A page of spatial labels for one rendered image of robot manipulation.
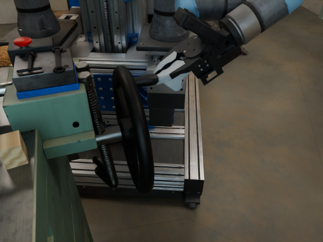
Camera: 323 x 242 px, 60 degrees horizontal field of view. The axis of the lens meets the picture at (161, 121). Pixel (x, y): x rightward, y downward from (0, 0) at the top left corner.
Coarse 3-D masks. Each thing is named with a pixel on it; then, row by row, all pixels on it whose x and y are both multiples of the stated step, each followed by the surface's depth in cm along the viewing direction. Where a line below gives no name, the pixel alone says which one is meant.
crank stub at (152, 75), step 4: (140, 76) 57; (144, 76) 57; (148, 76) 57; (152, 76) 57; (156, 76) 58; (136, 80) 57; (140, 80) 57; (144, 80) 57; (148, 80) 57; (152, 80) 57; (156, 80) 57; (136, 84) 57; (140, 84) 57; (144, 84) 57; (148, 84) 57; (152, 84) 58
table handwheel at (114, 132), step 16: (112, 80) 66; (128, 80) 52; (128, 96) 51; (128, 112) 64; (144, 112) 50; (112, 128) 61; (128, 128) 60; (144, 128) 49; (128, 144) 62; (144, 144) 49; (128, 160) 72; (144, 160) 50; (144, 176) 52; (144, 192) 57
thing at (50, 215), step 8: (48, 160) 54; (48, 168) 52; (48, 176) 50; (48, 184) 49; (48, 192) 47; (48, 200) 46; (48, 208) 45; (48, 216) 43; (48, 224) 43; (48, 232) 44
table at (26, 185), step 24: (0, 72) 66; (0, 120) 52; (48, 144) 51; (72, 144) 52; (96, 144) 54; (0, 168) 43; (24, 168) 43; (0, 192) 39; (24, 192) 39; (0, 216) 36; (24, 216) 36; (0, 240) 34; (24, 240) 34
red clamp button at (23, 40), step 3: (24, 36) 51; (15, 39) 50; (18, 39) 49; (21, 39) 49; (24, 39) 49; (27, 39) 50; (30, 39) 50; (15, 42) 49; (18, 42) 49; (21, 42) 49; (24, 42) 49; (27, 42) 49; (30, 42) 50; (18, 45) 49; (21, 45) 49; (24, 45) 49; (27, 45) 50
